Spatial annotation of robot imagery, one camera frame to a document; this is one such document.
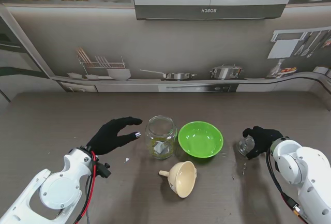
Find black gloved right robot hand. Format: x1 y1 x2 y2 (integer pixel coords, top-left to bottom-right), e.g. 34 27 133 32
242 125 285 160

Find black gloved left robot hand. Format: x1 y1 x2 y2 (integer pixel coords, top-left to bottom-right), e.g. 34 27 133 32
86 116 143 156

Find ribbed glass jar lid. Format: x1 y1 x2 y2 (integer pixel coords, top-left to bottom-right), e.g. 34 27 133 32
237 137 255 157

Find green mung beans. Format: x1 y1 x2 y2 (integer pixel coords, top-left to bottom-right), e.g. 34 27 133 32
147 137 173 159

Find green plastic bowl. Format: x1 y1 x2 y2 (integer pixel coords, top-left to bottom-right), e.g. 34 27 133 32
177 121 224 159

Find beige plastic funnel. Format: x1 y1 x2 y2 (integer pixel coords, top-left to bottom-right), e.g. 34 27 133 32
159 160 199 198

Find clear glass jar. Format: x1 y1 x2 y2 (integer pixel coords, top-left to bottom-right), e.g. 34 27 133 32
144 115 178 160

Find printed kitchen scene backdrop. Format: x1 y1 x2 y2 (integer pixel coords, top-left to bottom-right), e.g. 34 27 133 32
0 0 331 111

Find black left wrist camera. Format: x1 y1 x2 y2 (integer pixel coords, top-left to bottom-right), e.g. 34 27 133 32
97 162 112 180

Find black and red right arm cables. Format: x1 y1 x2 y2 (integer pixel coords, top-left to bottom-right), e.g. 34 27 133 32
266 148 307 221

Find red and black left arm cables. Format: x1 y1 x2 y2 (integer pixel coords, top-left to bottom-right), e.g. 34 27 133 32
73 150 100 224

